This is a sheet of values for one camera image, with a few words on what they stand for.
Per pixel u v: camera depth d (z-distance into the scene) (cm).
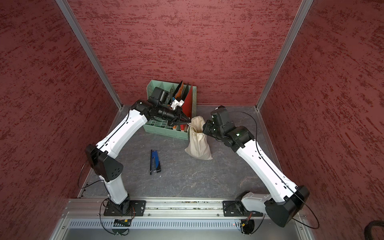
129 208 69
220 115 50
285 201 37
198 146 75
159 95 60
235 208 73
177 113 65
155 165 87
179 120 67
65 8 71
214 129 59
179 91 89
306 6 71
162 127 98
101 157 44
